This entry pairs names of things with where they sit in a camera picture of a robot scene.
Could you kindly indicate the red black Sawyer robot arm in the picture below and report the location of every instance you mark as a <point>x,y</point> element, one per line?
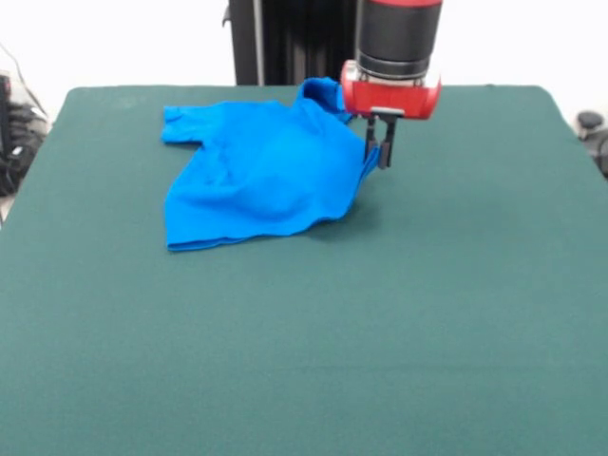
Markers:
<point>396,38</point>

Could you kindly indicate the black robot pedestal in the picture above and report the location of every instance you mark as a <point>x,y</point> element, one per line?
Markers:
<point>285,43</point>

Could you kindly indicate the blue shirt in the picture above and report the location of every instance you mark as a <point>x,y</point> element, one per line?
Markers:
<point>266,180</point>

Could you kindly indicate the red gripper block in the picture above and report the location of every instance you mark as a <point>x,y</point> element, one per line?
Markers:
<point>389,102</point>

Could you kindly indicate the dark green table cloth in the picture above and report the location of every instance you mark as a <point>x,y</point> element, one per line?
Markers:
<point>380,309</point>

